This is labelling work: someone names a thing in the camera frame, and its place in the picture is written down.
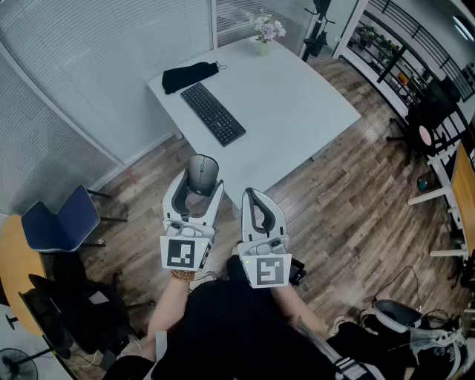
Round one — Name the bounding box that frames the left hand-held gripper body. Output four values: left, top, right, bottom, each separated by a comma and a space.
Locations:
160, 217, 217, 272

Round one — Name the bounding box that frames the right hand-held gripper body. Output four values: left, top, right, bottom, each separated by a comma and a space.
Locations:
237, 235, 292, 289

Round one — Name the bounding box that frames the grey mouse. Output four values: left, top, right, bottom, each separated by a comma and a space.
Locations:
187, 154, 220, 197

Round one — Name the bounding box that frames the black keyboard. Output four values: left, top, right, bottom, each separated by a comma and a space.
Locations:
180, 82, 247, 148

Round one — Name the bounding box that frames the person's left forearm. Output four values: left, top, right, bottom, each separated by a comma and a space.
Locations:
146, 276, 196, 342

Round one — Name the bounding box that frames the person's right forearm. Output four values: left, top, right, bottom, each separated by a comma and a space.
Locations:
270, 285, 330, 341

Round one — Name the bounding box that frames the small black display device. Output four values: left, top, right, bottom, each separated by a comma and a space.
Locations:
289, 258, 308, 286

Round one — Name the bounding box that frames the person's black clothing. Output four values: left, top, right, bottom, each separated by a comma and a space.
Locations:
150, 255, 335, 380

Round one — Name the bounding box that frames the blue chair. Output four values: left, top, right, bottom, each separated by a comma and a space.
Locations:
21, 184, 129, 254

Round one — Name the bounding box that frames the round wooden table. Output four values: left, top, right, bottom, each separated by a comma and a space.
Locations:
0, 214, 48, 337

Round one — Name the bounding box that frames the vase of purple flowers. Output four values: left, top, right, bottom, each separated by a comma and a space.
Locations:
252, 14, 287, 57

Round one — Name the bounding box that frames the wooden desk with white legs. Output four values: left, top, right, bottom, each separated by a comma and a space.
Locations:
407, 142, 475, 259

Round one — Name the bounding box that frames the black coat stand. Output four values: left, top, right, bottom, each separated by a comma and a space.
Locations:
301, 0, 337, 62

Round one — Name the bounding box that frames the black office chair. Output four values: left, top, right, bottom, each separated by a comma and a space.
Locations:
385, 79, 461, 166

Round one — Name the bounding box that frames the black floor fan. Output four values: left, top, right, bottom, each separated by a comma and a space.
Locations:
0, 347, 56, 380

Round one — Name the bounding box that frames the black metal railing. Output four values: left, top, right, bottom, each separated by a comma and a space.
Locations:
347, 0, 475, 105

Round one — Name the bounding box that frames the brown bead bracelet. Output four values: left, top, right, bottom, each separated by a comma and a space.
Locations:
170, 269, 197, 284

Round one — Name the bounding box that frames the white arm strap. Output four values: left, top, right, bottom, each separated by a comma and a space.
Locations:
155, 332, 168, 368

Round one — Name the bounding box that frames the grey striped shoulder strap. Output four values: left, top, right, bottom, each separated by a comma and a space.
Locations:
295, 317, 387, 380

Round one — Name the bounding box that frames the black drawstring pouch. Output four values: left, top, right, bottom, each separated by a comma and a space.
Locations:
161, 61, 228, 95

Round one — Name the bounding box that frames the black floor cable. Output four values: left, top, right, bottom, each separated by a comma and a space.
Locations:
370, 265, 421, 309

